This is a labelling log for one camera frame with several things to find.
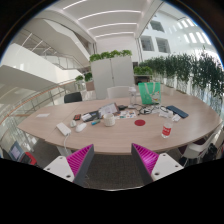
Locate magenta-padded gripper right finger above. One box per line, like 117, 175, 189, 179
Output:
130, 143, 185, 186

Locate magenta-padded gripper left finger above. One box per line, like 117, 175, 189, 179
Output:
43, 143, 95, 188

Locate clear water bottle red label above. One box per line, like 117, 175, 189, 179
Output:
161, 120, 174, 139

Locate red chair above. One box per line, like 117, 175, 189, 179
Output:
20, 151, 38, 166

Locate white chair with dark seat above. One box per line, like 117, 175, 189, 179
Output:
179, 126, 224, 166

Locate white power strip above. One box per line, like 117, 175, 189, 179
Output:
55, 122, 73, 157

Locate white computer mouse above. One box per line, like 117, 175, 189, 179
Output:
75, 122, 88, 133

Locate flat round red coaster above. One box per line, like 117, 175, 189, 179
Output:
134, 119, 147, 127

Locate dark blue keyboard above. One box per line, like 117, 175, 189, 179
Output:
165, 105, 190, 119

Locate small translucent white case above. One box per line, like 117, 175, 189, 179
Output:
81, 113, 93, 122

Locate colourful sticker sheet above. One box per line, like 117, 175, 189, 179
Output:
116, 110, 138, 120

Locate black chair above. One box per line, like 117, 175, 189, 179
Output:
63, 91, 83, 104

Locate green tote bag cat print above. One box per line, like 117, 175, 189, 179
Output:
137, 81, 162, 106

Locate open spiral booklet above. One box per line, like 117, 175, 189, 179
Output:
97, 102, 120, 118

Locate clear tumbler with white lid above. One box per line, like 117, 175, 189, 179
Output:
128, 86, 138, 107

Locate glass railing with wooden handrail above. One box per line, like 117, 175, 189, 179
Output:
0, 79, 78, 124

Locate small potted green plants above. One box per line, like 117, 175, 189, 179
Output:
74, 71, 94, 91

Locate row of tall green plants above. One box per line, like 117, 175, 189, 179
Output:
138, 49, 224, 101

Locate low planter with green plants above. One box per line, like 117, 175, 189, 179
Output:
133, 65, 154, 84

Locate white cabinet with green plants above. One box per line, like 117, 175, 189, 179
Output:
89, 49, 136, 100

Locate ceiling light strips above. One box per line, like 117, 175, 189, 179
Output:
63, 0, 144, 38

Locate tangled black cables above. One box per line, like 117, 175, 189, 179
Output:
136, 103, 171, 116

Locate white grid mug gold handle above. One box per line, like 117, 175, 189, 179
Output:
102, 112, 116, 128

